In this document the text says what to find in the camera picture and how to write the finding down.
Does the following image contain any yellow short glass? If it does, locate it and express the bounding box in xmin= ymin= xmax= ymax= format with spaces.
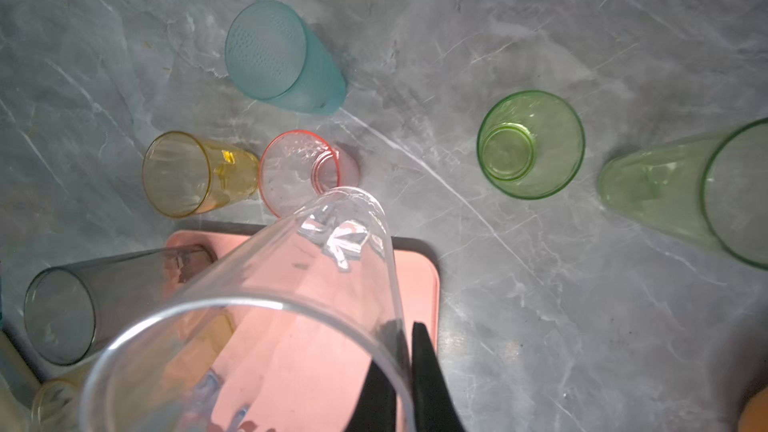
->
xmin=141 ymin=131 xmax=259 ymax=219

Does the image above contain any clear tall glass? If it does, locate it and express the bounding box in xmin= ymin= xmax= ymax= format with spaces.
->
xmin=78 ymin=187 xmax=415 ymax=431

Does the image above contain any light green tall glass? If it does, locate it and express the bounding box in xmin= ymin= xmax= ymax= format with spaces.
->
xmin=597 ymin=119 xmax=767 ymax=269

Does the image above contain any dark grey tall glass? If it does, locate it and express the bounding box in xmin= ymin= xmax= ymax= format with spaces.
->
xmin=23 ymin=244 xmax=216 ymax=366

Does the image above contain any green short glass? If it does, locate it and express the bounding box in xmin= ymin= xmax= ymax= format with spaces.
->
xmin=476 ymin=90 xmax=586 ymax=200

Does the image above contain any amber tall glass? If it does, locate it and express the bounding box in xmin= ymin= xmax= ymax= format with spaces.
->
xmin=30 ymin=310 xmax=235 ymax=431

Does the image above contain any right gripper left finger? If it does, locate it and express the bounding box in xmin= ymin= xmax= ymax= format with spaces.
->
xmin=344 ymin=361 xmax=397 ymax=432

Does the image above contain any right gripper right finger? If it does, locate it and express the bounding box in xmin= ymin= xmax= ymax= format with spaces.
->
xmin=411 ymin=322 xmax=465 ymax=432

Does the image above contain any pink plastic tray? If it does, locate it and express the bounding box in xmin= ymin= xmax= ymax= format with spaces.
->
xmin=164 ymin=229 xmax=442 ymax=432

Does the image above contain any teal tall glass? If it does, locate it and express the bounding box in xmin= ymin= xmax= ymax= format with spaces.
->
xmin=224 ymin=0 xmax=347 ymax=115

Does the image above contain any pink short glass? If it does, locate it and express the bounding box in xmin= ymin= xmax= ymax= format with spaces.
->
xmin=259 ymin=130 xmax=360 ymax=218

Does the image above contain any orange plush toy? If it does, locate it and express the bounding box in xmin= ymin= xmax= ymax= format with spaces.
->
xmin=737 ymin=387 xmax=768 ymax=432

